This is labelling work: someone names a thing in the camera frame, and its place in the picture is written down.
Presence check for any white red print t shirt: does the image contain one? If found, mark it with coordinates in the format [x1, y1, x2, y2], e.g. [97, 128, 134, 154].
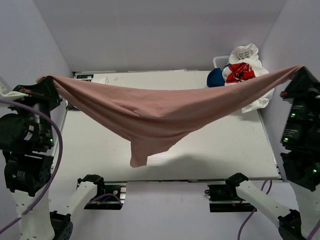
[222, 62, 274, 114]

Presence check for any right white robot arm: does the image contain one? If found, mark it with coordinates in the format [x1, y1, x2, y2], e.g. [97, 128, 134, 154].
[225, 67, 320, 240]

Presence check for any pink t shirt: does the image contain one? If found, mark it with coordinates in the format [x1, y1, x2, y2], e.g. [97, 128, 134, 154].
[53, 65, 301, 168]

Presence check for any white plastic basket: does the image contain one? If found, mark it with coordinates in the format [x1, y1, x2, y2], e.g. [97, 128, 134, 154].
[212, 55, 230, 70]

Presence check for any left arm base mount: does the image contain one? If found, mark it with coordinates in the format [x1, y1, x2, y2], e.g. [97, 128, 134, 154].
[84, 181, 127, 211]

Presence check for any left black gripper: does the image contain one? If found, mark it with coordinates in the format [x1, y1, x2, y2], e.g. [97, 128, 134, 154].
[8, 75, 64, 147]

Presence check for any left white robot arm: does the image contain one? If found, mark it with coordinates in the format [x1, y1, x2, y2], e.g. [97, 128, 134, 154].
[0, 76, 106, 240]

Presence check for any white text t shirt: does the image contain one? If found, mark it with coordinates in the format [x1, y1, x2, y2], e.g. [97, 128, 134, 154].
[228, 43, 262, 67]

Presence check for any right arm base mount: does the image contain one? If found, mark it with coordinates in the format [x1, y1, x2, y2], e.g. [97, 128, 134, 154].
[204, 184, 255, 213]

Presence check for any blue t shirt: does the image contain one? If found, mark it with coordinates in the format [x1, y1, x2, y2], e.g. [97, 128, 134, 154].
[206, 68, 225, 88]

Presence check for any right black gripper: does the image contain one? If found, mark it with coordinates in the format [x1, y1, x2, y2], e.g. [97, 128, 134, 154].
[278, 64, 320, 146]

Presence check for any folded white t shirt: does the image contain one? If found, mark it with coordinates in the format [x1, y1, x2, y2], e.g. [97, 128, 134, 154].
[65, 76, 111, 111]

